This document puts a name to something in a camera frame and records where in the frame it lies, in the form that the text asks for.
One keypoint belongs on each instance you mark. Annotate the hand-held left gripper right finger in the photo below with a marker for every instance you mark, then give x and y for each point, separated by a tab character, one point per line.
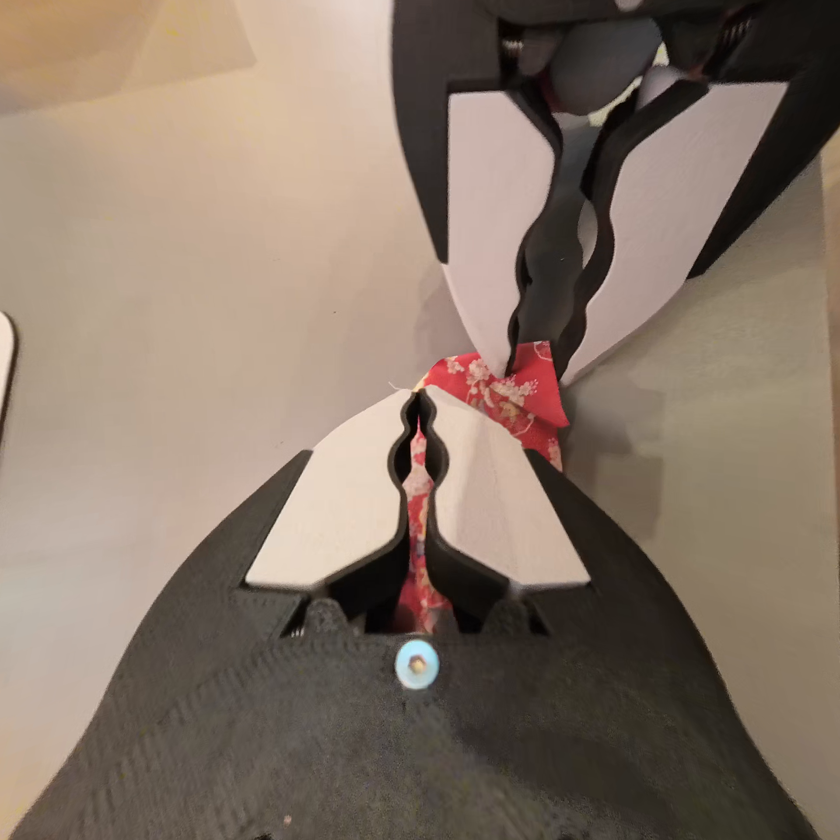
505	518

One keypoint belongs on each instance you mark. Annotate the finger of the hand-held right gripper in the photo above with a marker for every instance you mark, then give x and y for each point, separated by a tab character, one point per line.
676	197
489	210

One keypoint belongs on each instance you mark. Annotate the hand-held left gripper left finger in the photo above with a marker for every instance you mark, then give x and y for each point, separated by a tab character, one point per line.
328	512

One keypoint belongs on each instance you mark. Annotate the red floral origami paper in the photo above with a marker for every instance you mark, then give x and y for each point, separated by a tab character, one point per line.
499	394

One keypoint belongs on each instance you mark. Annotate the white rounded board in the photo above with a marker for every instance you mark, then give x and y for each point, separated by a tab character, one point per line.
5	374

